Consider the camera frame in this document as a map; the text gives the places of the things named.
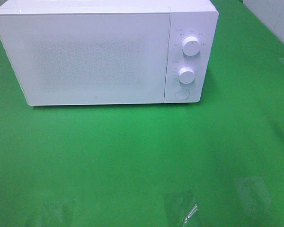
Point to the green table cloth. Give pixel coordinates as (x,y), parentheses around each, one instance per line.
(216,163)

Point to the round white door button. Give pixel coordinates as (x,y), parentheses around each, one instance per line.
(183,94)

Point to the white microwave knob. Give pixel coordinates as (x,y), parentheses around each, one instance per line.
(191,45)
(186,75)

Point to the white microwave oven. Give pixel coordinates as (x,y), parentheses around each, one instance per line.
(187,17)

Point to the white microwave door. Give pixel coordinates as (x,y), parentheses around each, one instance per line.
(83,59)

